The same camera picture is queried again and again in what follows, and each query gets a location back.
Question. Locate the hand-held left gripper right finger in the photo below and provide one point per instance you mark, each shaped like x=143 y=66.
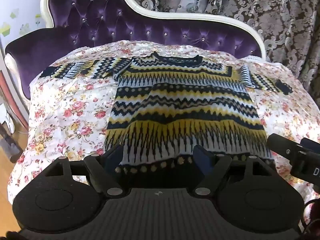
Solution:
x=202 y=158

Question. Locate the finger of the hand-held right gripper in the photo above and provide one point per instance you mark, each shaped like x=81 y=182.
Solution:
x=311 y=145
x=282 y=146

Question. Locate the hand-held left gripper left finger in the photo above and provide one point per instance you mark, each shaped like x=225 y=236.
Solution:
x=113 y=158

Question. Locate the yellow black patterned knit sweater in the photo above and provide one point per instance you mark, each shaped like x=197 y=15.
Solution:
x=180 y=100

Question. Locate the floral blanket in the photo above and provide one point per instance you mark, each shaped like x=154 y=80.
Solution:
x=70 y=110

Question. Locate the red-brown board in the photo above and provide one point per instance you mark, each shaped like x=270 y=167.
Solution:
x=10 y=92

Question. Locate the brown damask curtain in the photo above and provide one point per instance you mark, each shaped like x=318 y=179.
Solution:
x=275 y=12

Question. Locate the purple tufted sofa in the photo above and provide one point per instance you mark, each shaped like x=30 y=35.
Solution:
x=105 y=17

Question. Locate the pale cupcake wall sticker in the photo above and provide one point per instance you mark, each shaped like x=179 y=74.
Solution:
x=25 y=29

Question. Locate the yellow flower wall sticker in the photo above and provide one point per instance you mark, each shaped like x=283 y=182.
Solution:
x=38 y=17

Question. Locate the large green cupcake wall sticker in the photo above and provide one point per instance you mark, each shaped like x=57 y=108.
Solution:
x=5 y=30

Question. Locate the small green cupcake wall sticker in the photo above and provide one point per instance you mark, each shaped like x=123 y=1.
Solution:
x=14 y=13

